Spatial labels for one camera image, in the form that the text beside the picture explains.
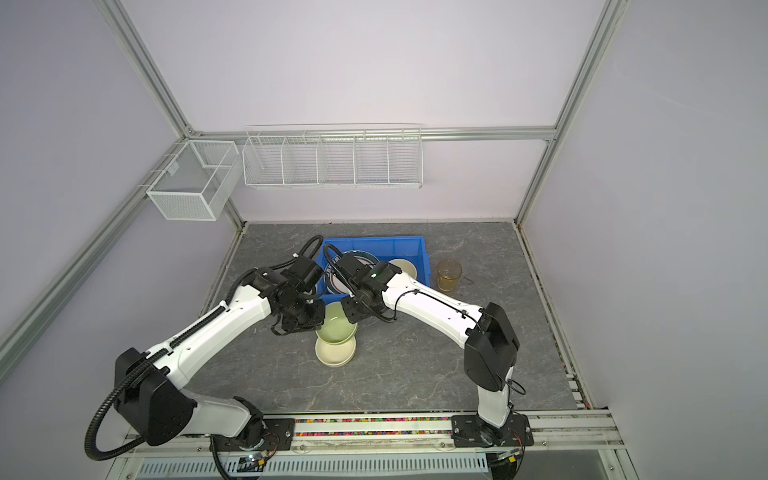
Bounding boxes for light green bowl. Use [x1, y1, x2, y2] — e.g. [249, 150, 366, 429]
[316, 302, 357, 344]

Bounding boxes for cream white bowl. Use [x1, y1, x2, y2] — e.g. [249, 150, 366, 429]
[389, 259, 418, 280]

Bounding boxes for amber glass cup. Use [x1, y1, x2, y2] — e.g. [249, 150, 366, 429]
[437, 259, 463, 292]

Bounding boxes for green rimmed white plate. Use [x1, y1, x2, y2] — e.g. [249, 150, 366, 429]
[325, 250, 379, 295]

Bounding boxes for bowls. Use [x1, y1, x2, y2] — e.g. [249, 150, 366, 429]
[314, 337, 357, 368]

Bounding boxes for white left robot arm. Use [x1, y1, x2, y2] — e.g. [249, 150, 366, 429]
[106, 271, 325, 450]

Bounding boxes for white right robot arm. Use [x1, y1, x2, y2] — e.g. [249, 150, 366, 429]
[341, 273, 520, 430]

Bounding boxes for blue plastic bin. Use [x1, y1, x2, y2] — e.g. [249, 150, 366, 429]
[316, 236, 431, 304]

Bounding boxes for small white mesh basket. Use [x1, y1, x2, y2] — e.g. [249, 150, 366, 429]
[147, 140, 243, 221]

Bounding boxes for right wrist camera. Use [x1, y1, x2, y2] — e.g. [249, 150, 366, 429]
[333, 251, 379, 283]

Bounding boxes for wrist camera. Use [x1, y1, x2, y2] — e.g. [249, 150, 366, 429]
[333, 251, 379, 283]
[284, 256, 323, 291]

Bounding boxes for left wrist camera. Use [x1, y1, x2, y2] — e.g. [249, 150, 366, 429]
[284, 256, 323, 291]

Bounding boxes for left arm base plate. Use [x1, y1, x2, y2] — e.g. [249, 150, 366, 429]
[213, 417, 296, 452]

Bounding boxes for long white wire basket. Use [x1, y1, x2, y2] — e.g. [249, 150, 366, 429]
[242, 123, 424, 189]

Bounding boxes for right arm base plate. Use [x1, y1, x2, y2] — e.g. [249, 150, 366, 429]
[450, 412, 534, 448]

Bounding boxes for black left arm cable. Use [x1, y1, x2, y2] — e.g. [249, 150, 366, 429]
[83, 353, 169, 462]

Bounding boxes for aluminium mounting rail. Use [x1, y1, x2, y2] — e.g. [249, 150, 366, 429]
[108, 410, 638, 479]

